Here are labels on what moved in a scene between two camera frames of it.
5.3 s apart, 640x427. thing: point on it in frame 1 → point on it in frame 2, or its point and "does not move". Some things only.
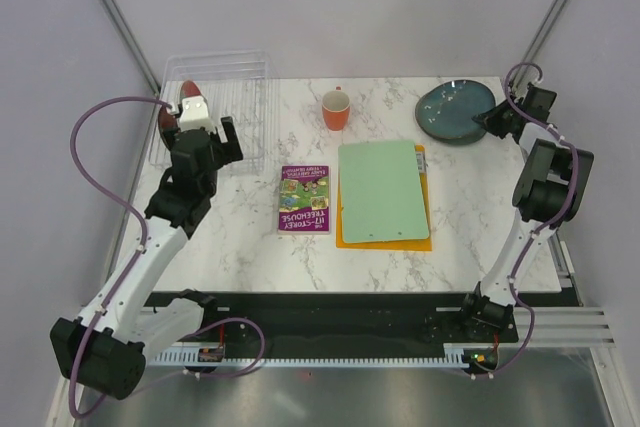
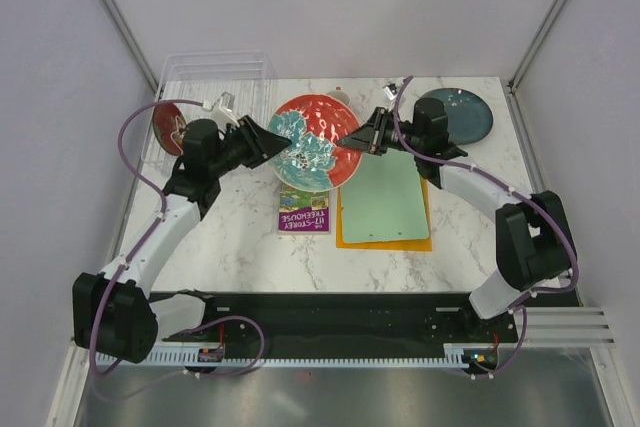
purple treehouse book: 305,199 does not move
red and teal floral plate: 166,118 → 314,162
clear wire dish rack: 233,85 does not move
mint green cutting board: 381,192 does not move
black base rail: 367,321 does not move
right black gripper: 489,119 → 371,136
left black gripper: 229,151 → 260,143
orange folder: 418,244 does not move
